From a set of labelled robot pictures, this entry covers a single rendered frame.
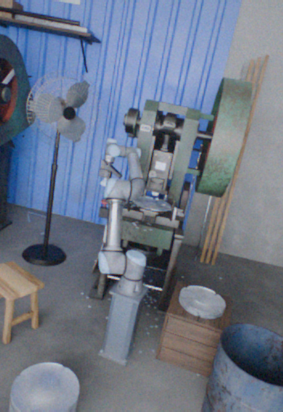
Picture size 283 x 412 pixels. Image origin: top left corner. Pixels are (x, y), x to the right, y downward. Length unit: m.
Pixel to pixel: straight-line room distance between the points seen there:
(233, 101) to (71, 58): 2.11
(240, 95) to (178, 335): 1.51
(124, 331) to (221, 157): 1.20
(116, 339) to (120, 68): 2.61
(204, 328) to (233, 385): 0.46
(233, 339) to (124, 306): 0.62
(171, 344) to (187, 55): 2.64
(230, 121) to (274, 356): 1.34
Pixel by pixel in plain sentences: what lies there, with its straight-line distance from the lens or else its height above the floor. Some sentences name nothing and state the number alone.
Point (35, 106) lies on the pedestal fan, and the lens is 2.68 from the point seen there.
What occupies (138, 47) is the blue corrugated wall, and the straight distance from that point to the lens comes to 3.75.
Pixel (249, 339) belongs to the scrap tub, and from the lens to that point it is 2.10.
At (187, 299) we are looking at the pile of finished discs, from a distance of 2.23.
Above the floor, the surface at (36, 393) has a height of 0.24.
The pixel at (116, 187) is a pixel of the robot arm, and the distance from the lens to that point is 1.93.
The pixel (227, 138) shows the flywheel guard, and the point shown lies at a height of 1.37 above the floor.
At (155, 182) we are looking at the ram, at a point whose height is 0.95.
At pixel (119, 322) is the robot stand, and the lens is 2.10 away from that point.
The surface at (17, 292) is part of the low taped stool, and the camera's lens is 2.15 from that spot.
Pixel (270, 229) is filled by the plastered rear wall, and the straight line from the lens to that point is 4.04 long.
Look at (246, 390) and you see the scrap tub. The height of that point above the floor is 0.40.
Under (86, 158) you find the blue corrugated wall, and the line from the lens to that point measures 3.86.
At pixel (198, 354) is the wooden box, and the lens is 2.26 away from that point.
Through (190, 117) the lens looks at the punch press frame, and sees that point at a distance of 2.43.
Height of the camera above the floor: 1.53
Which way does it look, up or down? 18 degrees down
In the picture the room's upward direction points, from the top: 11 degrees clockwise
